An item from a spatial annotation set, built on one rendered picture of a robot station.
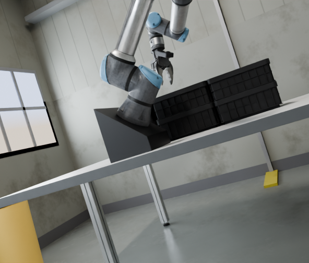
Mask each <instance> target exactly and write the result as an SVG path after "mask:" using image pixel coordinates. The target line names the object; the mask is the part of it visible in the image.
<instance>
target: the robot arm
mask: <svg viewBox="0 0 309 263"><path fill-rule="evenodd" d="M171 1H172V9H171V20H170V21H169V20H166V19H164V18H162V17H161V16H160V15H159V13H157V12H155V11H153V12H150V11H151V8H152V5H153V2H154V0H132V1H131V3H130V6H129V9H128V12H127V15H126V18H125V21H124V24H123V27H122V30H121V33H120V36H119V39H118V41H117V44H116V47H115V49H113V50H111V51H110V54H106V55H105V56H104V58H103V60H102V62H101V66H100V77H101V79H102V80H103V81H105V82H107V83H108V84H110V85H113V86H116V87H118V88H120V89H122V90H125V91H127V92H129V94H128V96H127V99H126V100H125V101H124V102H123V104H122V105H121V106H120V107H119V108H118V110H117V115H118V116H119V117H120V118H122V119H124V120H126V121H128V122H130V123H132V124H135V125H138V126H143V127H148V126H149V123H150V117H151V108H152V106H153V103H154V101H155V99H156V96H157V94H158V91H159V89H160V86H161V85H163V75H162V73H163V70H165V71H166V76H165V77H166V80H170V84H171V85H172V83H173V66H172V64H171V61H169V58H172V57H173V56H174V53H172V52H170V51H163V50H164V49H165V47H164V39H163V35H165V36H167V37H169V38H172V39H175V40H177V41H180V42H185V40H186V38H187V36H188V33H189V29H188V28H186V27H185V25H186V20H187V14H188V9H189V5H190V3H191V2H192V0H171ZM145 24H146V27H147V30H148V35H149V41H150V46H151V49H152V51H151V54H153V60H152V61H151V62H150V65H151V69H150V68H148V67H146V66H144V65H140V66H139V67H137V66H135V63H136V60H135V57H134V55H135V52H136V50H137V47H138V43H139V41H140V38H141V35H142V32H143V30H144V27H145ZM165 68H166V69H165ZM155 71H156V72H155Z"/></svg>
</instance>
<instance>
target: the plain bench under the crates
mask: <svg viewBox="0 0 309 263"><path fill-rule="evenodd" d="M282 103H283V104H280V107H279V108H276V109H273V110H270V111H266V112H263V113H260V114H256V115H253V116H250V117H247V118H244V119H241V120H238V121H235V122H231V123H228V124H224V122H223V123H222V124H221V125H219V126H218V127H215V128H212V129H209V130H206V131H202V132H200V133H197V134H193V135H190V136H187V137H184V138H181V139H178V140H174V141H171V142H170V143H169V144H166V145H164V146H162V147H159V148H157V149H155V150H153V151H149V152H146V153H142V154H139V155H137V156H133V157H130V158H127V159H124V160H120V161H117V162H113V163H111V162H110V159H106V160H103V161H100V162H98V163H95V164H92V165H89V166H87V167H84V168H82V169H78V170H76V171H73V172H70V173H67V174H65V175H62V176H59V177H56V178H54V179H51V180H49V181H46V182H43V183H40V184H38V185H34V186H32V187H29V188H26V189H24V190H21V191H18V192H16V193H13V194H10V195H7V196H5V197H2V198H0V208H2V207H6V206H9V205H13V204H16V203H19V202H22V201H26V200H29V199H32V198H36V197H40V196H43V195H47V194H50V193H53V192H57V191H60V190H64V189H67V188H70V187H74V186H77V185H80V186H81V189H82V193H83V195H84V198H85V201H86V204H87V208H88V211H89V214H90V217H91V221H92V224H93V227H94V230H95V233H96V236H97V239H98V242H99V245H100V248H101V251H102V255H103V258H104V261H105V263H120V261H119V259H118V256H117V253H116V249H115V246H114V243H113V240H112V237H111V233H110V230H109V227H108V224H107V222H106V218H105V215H104V212H103V209H102V206H101V203H100V199H99V196H98V193H97V190H96V187H95V184H94V181H95V180H98V179H101V178H104V177H108V176H111V175H115V174H118V173H122V172H125V171H129V170H132V169H136V168H139V167H142V166H143V168H144V172H145V175H146V178H147V181H148V184H149V187H150V190H151V193H152V196H153V199H154V203H155V205H156V209H157V212H158V215H159V218H160V221H161V223H165V224H164V225H163V226H167V225H169V224H170V223H168V221H169V220H170V219H169V216H168V213H167V210H166V207H165V204H164V201H163V198H162V195H161V192H160V188H159V185H158V182H157V179H156V176H155V173H154V170H153V167H152V163H156V162H159V161H163V160H166V159H170V158H173V157H177V156H180V155H183V154H186V153H190V152H193V151H197V150H200V149H203V148H207V147H211V146H214V145H218V144H221V143H224V142H227V141H231V140H235V139H238V138H241V137H245V136H248V135H252V134H255V133H258V132H262V131H265V130H268V129H272V128H275V127H279V126H282V125H286V124H289V123H293V122H296V121H300V120H302V119H306V118H309V94H306V95H303V96H300V97H297V98H294V99H291V100H287V101H284V102H282Z"/></svg>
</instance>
